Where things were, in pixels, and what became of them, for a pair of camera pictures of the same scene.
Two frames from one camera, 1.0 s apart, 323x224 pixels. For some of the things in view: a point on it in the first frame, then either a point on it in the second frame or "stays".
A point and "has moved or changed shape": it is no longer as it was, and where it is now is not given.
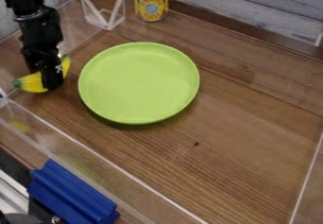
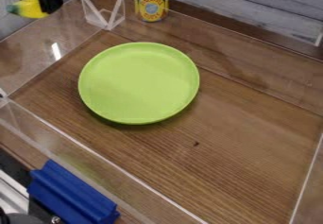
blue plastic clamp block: (71, 197) stays
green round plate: (139, 83) stays
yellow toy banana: (33, 82) has moved or changed shape
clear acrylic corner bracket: (103, 18) stays
